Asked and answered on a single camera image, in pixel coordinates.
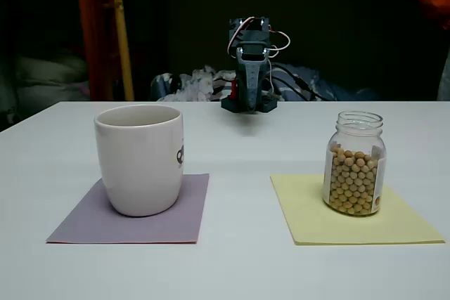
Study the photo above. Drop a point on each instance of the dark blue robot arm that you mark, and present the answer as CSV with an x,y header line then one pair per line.
x,y
251,34

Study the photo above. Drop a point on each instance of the red clamp part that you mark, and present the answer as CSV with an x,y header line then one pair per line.
x,y
234,89

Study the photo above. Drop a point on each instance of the grey pillow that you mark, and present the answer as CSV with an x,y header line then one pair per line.
x,y
49,75

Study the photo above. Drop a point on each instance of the red-brown wooden post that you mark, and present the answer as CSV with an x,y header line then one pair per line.
x,y
95,33

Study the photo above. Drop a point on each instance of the yellow bamboo pole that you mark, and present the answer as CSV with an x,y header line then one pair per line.
x,y
123,50

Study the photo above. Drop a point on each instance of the patterned bed blanket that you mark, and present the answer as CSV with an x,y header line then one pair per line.
x,y
200,82

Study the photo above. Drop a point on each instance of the yellow paper square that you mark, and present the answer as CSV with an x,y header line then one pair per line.
x,y
351,229

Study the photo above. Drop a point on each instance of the white ceramic mug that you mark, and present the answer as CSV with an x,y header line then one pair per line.
x,y
137,166

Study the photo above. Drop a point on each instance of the purple paper square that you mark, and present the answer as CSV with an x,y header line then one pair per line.
x,y
88,226

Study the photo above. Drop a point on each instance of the glass jar of soybeans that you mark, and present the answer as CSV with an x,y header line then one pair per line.
x,y
353,180

